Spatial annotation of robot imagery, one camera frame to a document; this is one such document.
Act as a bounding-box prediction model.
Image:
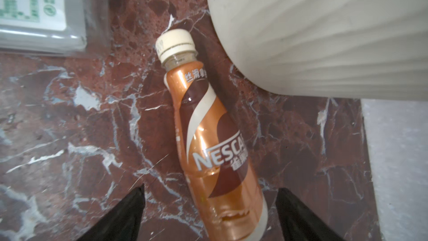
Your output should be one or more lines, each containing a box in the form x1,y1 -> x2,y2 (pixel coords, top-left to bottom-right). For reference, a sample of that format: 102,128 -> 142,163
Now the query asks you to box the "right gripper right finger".
275,187 -> 344,241

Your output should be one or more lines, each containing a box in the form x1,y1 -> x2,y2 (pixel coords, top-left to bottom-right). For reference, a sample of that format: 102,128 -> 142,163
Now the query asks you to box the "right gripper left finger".
78,185 -> 146,241

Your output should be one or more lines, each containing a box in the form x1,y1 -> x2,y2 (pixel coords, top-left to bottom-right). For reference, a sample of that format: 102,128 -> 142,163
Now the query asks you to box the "Nescafe bottle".
156,29 -> 268,241

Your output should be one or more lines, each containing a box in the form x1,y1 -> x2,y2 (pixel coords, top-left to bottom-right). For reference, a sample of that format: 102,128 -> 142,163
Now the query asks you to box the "cream plastic waste bin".
208,0 -> 428,101

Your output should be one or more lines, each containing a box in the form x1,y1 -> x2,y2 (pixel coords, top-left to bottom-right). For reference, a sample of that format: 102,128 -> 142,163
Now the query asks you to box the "green label flat bottle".
1,0 -> 87,54

